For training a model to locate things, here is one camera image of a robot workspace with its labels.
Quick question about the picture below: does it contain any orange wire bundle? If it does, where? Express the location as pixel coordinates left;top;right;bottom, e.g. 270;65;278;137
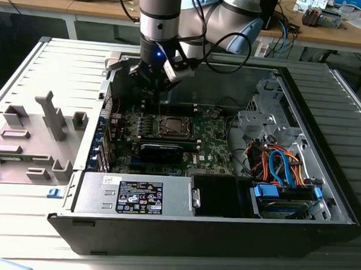
244;138;311;188

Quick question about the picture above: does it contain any white printed paper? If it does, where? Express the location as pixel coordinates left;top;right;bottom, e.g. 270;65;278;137
293;0;331;13

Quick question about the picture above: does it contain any silver power supply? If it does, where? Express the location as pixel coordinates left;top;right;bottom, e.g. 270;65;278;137
72;170;203;220

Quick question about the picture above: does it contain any green motherboard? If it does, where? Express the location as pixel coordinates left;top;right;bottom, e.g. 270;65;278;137
108;100;240;179

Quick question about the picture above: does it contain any copper CPU cooler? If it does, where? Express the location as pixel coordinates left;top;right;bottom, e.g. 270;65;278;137
301;4;320;28

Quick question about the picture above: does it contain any hard disk blue carrier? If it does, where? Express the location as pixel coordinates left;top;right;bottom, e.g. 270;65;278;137
248;181;325;223

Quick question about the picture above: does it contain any black graphics card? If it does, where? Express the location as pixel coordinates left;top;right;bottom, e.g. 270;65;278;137
138;141;184;166

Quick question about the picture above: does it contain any metal socket cover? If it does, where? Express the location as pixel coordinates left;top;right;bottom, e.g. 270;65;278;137
159;115;194;139

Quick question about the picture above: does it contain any black fan shroud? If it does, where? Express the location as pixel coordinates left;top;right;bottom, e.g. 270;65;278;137
191;173;255;220

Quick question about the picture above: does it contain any blue cardboard box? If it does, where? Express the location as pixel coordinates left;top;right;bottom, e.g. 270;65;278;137
334;0;361;11

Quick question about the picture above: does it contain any black PC case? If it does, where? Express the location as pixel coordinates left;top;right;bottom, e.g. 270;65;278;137
45;48;361;270

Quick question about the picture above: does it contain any black desktop stand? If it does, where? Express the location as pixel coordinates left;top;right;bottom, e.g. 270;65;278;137
260;0;279;31

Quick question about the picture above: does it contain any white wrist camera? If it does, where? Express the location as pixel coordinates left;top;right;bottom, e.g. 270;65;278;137
161;55;194;82

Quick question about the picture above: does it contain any silver drive unit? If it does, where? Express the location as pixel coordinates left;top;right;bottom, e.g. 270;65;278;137
317;7;345;29

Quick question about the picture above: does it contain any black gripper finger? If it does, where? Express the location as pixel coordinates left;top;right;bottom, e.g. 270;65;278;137
127;62;162;97
157;78;180;97

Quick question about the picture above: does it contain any CPU socket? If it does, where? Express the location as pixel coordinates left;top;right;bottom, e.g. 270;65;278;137
155;112;196;140

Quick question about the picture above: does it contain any thin blue cable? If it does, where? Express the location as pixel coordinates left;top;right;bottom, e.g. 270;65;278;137
275;18;298;60

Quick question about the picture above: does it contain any blue wire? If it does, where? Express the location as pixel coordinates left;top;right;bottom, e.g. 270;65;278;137
268;147;299;189

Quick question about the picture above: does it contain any silver disk bay cage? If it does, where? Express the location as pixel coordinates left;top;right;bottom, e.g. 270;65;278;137
236;76;308;148

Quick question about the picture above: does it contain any black camera cable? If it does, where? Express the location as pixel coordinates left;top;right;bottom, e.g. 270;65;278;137
174;28;253;76

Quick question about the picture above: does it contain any grey parts rack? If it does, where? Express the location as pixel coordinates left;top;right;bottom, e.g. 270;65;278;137
0;88;91;188

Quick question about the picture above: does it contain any silver CPU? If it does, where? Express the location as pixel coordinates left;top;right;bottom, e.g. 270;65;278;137
164;117;186;134

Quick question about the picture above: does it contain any pale blue rounded object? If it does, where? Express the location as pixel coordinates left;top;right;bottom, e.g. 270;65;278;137
0;257;37;270

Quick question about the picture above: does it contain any wooden desk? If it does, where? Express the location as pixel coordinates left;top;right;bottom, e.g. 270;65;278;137
0;0;361;50

